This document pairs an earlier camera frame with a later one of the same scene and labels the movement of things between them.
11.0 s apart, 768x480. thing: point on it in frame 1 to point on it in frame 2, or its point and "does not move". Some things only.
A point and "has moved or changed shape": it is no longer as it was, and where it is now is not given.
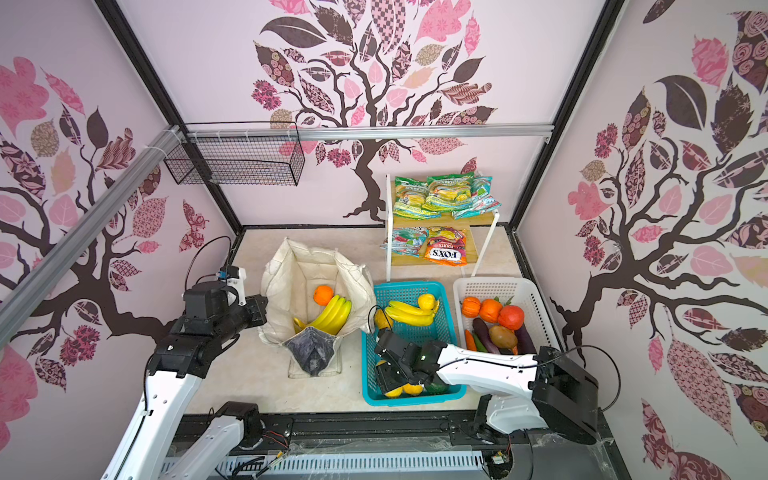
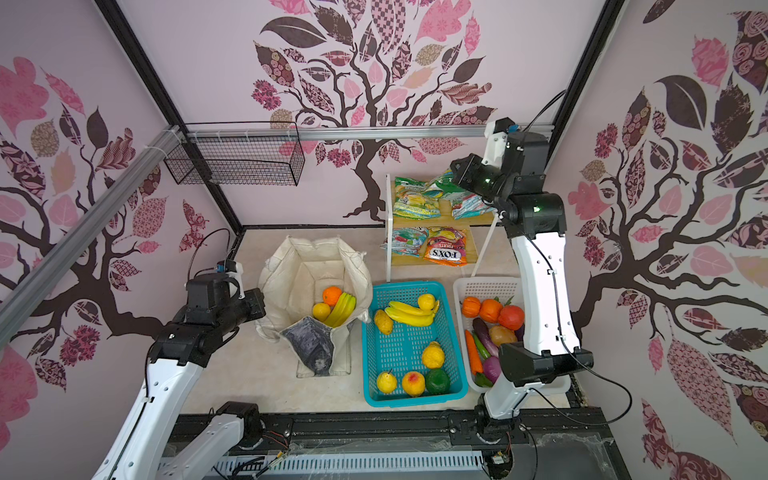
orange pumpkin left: x=470 y=306 does not move
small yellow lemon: x=411 y=389 to x=321 y=311
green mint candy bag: x=408 y=240 does not move
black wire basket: x=268 y=153 does not move
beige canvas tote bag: x=298 y=281 has moved or changed shape
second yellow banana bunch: x=411 y=313 does not move
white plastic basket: x=518 y=291 does not move
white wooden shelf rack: x=440 y=239 does not move
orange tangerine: x=323 y=294 has moved or changed shape
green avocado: x=436 y=389 does not move
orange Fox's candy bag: x=446 y=245 does not move
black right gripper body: x=391 y=376 to x=478 y=181
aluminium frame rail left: x=24 y=293 does not move
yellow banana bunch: x=332 y=319 has moved or changed shape
